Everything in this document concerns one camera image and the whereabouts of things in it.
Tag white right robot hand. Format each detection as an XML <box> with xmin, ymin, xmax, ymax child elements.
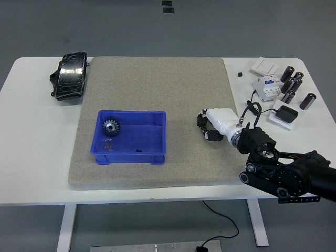
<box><xmin>196</xmin><ymin>107</ymin><xmax>241</xmax><ymax>144</ymax></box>

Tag large black gear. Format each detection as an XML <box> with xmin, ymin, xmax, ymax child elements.
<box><xmin>101</xmin><ymin>118</ymin><xmax>121</xmax><ymax>137</ymax></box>

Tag blue plastic box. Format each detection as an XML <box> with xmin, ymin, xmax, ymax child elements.
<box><xmin>90</xmin><ymin>110</ymin><xmax>167</xmax><ymax>166</ymax></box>

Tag white circuit breaker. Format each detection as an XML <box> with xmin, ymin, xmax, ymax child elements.
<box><xmin>253</xmin><ymin>73</ymin><xmax>283</xmax><ymax>102</ymax></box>

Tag white flat plate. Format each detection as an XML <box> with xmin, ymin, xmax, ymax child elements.
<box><xmin>267</xmin><ymin>99</ymin><xmax>294</xmax><ymax>131</ymax></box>

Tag black power adapter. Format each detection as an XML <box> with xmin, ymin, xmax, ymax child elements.
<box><xmin>276</xmin><ymin>104</ymin><xmax>299</xmax><ymax>123</ymax></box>

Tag grey-brown mat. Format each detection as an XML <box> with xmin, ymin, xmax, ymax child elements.
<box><xmin>67</xmin><ymin>56</ymin><xmax>254</xmax><ymax>191</ymax></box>

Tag white table leg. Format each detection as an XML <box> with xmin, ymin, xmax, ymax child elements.
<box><xmin>56</xmin><ymin>204</ymin><xmax>77</xmax><ymax>252</ymax></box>
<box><xmin>246</xmin><ymin>199</ymin><xmax>270</xmax><ymax>247</ymax></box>

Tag black wrapped brake pad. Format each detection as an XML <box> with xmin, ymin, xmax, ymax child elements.
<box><xmin>49</xmin><ymin>51</ymin><xmax>89</xmax><ymax>102</ymax></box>

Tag black adapter cord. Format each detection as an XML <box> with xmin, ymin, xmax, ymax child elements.
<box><xmin>246</xmin><ymin>89</ymin><xmax>279</xmax><ymax>116</ymax></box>

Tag white wall switch plate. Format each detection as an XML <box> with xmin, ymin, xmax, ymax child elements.
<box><xmin>250</xmin><ymin>56</ymin><xmax>280</xmax><ymax>76</ymax></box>

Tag black floor cable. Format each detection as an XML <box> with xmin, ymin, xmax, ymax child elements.
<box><xmin>202</xmin><ymin>201</ymin><xmax>239</xmax><ymax>247</ymax></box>

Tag grey metal base plate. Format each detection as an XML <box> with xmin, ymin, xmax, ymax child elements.
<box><xmin>90</xmin><ymin>240</ymin><xmax>223</xmax><ymax>252</ymax></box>

